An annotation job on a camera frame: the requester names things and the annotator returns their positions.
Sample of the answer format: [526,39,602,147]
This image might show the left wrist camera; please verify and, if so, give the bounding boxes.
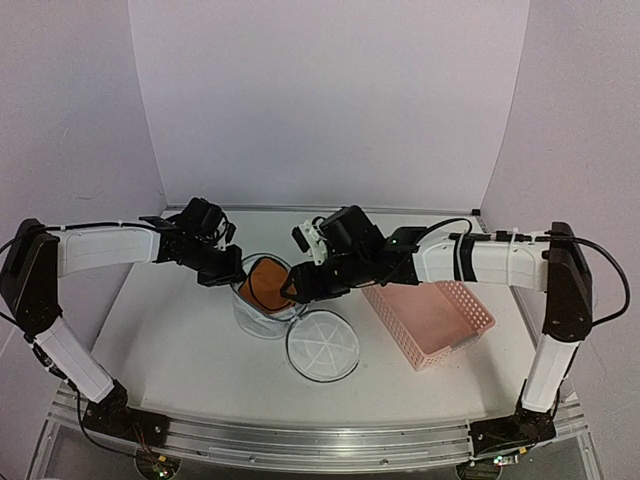
[214,220,236,251]

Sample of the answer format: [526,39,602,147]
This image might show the pink perforated plastic basket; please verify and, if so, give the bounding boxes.
[363,281,495,372]

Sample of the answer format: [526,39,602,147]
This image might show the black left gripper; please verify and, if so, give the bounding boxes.
[177,237,247,288]

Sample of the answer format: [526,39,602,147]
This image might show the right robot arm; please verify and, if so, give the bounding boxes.
[269,282,543,443]

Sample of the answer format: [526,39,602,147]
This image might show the aluminium front rail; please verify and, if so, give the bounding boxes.
[158,413,473,473]

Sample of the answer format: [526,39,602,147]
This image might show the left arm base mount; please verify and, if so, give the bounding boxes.
[80,380,170,453]

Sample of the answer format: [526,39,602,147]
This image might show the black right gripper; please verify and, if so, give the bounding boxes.
[280,249,372,306]

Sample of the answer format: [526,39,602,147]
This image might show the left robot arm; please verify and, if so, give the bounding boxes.
[1,198,244,437]

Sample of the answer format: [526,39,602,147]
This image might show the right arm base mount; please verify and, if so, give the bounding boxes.
[468,397,558,460]

